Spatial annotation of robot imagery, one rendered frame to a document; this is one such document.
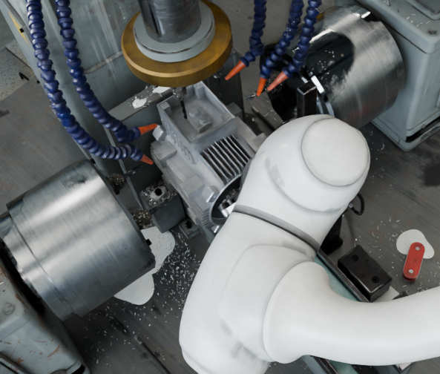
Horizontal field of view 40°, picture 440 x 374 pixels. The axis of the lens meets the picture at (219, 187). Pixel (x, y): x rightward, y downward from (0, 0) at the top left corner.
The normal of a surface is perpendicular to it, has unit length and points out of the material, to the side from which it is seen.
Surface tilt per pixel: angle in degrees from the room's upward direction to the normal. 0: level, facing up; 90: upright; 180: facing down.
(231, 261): 21
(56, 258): 35
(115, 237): 47
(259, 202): 29
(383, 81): 66
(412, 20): 0
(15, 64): 0
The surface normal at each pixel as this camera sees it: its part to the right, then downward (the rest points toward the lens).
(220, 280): -0.49, -0.42
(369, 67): 0.35, 0.12
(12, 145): -0.11, -0.52
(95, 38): 0.58, 0.66
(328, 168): 0.11, -0.07
